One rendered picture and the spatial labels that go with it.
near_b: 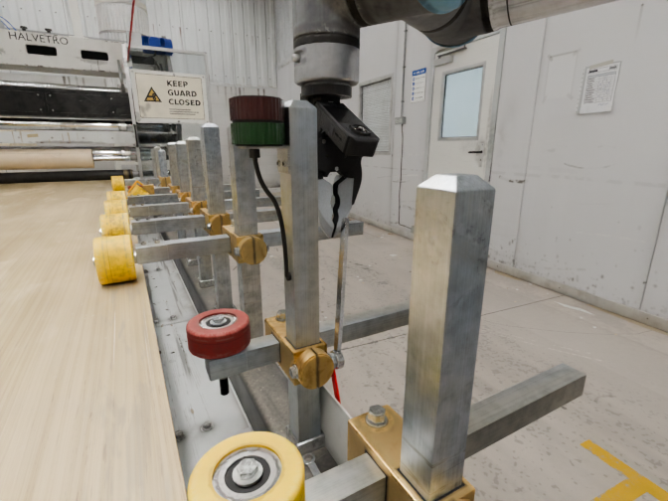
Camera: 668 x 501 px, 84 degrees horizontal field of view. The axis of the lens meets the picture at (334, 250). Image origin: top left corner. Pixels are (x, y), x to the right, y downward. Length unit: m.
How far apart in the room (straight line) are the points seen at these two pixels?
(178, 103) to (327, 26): 2.49
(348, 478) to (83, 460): 0.21
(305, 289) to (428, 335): 0.24
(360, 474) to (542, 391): 0.24
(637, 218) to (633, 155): 0.40
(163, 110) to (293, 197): 2.55
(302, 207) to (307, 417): 0.30
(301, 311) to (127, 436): 0.23
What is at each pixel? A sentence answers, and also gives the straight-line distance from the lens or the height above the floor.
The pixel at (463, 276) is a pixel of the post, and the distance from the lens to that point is 0.25.
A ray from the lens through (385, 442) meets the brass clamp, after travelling 0.38.
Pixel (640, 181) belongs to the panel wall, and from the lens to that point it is 3.12.
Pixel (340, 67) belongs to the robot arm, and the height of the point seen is 1.22.
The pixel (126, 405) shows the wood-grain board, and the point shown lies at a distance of 0.41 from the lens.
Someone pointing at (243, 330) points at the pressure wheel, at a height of 0.90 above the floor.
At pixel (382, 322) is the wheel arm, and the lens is 0.63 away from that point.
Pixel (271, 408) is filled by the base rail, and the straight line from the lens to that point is 0.69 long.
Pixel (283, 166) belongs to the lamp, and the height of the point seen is 1.10.
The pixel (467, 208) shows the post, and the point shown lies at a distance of 0.24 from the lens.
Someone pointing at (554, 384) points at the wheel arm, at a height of 0.86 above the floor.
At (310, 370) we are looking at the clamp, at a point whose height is 0.85.
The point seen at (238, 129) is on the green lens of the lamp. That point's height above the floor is 1.14.
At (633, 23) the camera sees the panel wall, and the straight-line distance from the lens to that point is 3.30.
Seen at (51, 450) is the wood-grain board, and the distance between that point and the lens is 0.39.
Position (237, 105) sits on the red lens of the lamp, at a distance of 0.43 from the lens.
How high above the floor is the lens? 1.13
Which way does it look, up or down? 16 degrees down
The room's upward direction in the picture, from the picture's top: straight up
